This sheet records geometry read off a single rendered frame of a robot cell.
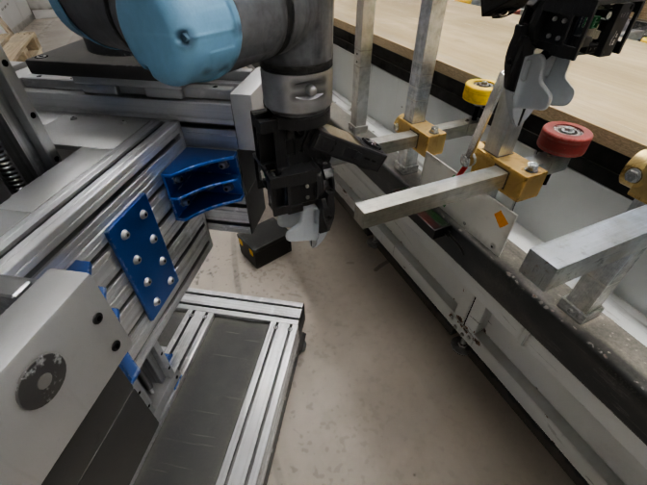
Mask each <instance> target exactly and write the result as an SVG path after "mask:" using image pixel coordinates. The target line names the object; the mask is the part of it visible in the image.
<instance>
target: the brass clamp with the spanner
mask: <svg viewBox="0 0 647 485"><path fill-rule="evenodd" d="M485 143H486V141H480V142H479V144H478V146H477V148H476V150H475V152H474V153H475V155H476V157H477V162H476V163H475V164H474V165H473V166H472V168H471V172H472V171H476V170H479V169H483V168H487V167H491V166H498V167H499V168H501V169H503V170H504V171H506V172H508V175H507V177H506V180H505V184H504V187H503V188H501V189H498V191H500V192H502V193H503V194H505V195H506V196H508V197H509V198H510V199H512V200H513V201H515V202H520V201H523V200H526V199H529V198H532V197H535V196H537V195H538V193H539V191H540V189H541V187H542V185H543V183H544V180H545V178H546V176H547V174H548V171H547V170H546V169H544V168H542V167H539V168H538V172H537V173H528V172H526V171H525V167H526V166H527V164H528V163H529V162H530V161H529V160H527V159H525V158H523V157H522V156H520V155H518V154H516V153H514V152H512V153H511V154H507V155H503V156H501V157H497V156H495V155H493V154H492V153H490V152H488V151H487V150H485V149H483V148H484V146H485Z"/></svg>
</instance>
